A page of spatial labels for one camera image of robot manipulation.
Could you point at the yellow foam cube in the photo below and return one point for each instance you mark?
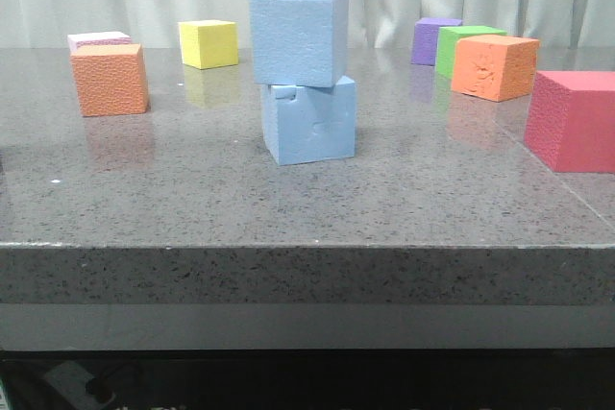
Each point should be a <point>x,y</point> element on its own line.
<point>208,44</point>

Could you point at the pink foam cube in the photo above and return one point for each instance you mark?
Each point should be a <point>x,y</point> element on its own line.
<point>76,41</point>

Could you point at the purple foam cube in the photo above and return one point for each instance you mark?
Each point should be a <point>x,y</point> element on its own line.
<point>426,31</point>

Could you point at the smooth light blue foam cube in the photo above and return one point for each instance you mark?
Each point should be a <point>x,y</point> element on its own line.
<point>301,42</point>

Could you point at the dented light blue foam cube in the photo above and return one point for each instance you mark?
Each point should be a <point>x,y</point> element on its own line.
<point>303,124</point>

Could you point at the left orange foam cube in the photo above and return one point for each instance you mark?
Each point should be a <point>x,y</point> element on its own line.
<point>110,79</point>

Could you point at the large red foam cube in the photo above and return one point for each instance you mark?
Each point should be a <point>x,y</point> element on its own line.
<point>570,125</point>

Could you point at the dented orange foam cube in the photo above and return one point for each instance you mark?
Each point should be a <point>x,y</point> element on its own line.
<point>493,67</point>

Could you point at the green foam cube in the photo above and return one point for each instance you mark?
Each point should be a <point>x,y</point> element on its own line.
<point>448,37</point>

